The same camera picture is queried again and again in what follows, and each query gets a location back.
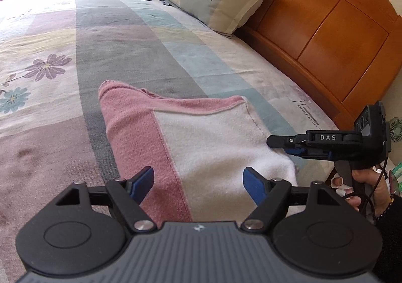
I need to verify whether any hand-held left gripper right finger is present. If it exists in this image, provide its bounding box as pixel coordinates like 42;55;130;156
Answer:
241;167;343;234

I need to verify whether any wooden bed headboard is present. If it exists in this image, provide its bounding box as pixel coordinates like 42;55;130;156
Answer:
220;0;402;131

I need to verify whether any dark bead bracelet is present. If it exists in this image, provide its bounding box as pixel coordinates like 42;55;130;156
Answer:
375;194;395;221

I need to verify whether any pink and white knit sweater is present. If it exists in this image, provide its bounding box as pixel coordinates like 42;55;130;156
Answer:
98;80;299;224

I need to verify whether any bed with pastel sheet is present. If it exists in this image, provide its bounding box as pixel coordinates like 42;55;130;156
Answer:
0;0;343;271

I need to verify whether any green translucent object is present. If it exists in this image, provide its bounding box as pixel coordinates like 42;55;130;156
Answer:
389;164;402;192

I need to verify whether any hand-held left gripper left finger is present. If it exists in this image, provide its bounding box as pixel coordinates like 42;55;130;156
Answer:
47;166;155;234

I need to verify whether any small white fan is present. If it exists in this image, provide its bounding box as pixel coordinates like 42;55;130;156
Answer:
389;117;402;145

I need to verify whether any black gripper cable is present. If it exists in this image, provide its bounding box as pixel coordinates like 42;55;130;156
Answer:
344;141;388;224

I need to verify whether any person's right hand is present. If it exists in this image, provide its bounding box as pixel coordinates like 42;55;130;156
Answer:
332;167;392;217

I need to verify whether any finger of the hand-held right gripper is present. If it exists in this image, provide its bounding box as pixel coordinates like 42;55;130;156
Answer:
285;146;332;160
266;134;308;149

